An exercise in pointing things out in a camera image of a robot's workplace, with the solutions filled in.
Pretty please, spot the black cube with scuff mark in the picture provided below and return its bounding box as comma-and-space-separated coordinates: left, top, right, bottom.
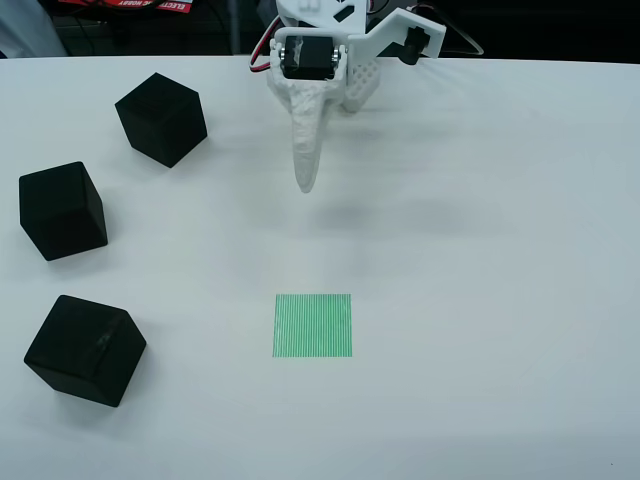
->
23, 294, 148, 409

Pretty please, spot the white perforated block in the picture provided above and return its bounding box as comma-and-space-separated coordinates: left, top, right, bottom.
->
339, 57, 382, 117

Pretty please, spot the red printed package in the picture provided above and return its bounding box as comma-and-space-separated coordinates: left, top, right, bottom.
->
102, 0, 194, 15

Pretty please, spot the green striped square marker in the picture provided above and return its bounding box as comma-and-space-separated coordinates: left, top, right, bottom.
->
272, 293, 354, 359

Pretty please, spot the pale plastic cover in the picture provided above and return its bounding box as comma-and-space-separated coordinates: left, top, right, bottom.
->
0, 0, 69, 60

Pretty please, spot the red white black servo cable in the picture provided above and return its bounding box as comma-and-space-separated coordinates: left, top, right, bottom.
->
248, 14, 281, 74

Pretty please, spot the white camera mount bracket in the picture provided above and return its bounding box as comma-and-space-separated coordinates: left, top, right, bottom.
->
348, 8, 447, 69

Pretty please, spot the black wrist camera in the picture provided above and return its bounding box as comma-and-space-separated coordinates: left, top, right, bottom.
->
398, 25, 432, 67

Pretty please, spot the pale camera cable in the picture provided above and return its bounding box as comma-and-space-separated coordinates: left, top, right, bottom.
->
419, 3, 486, 57

